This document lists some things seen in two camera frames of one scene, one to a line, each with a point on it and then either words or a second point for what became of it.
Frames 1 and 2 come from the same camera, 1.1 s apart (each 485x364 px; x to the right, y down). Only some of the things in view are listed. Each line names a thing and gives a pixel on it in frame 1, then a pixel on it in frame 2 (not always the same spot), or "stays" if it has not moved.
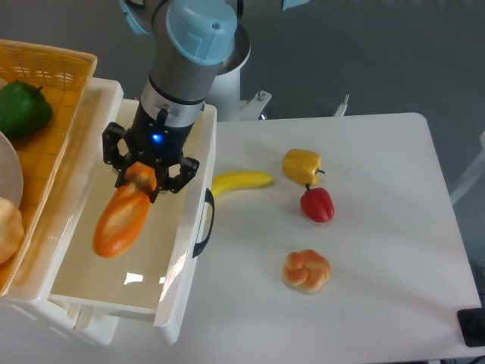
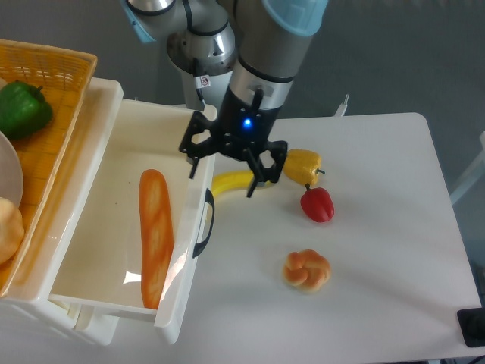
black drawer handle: (210, 199) stays
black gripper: (159, 140) to (242, 130)
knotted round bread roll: (306, 271) stays
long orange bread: (126, 214) to (157, 223)
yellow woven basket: (65, 75) stays
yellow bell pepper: (301, 166) stays
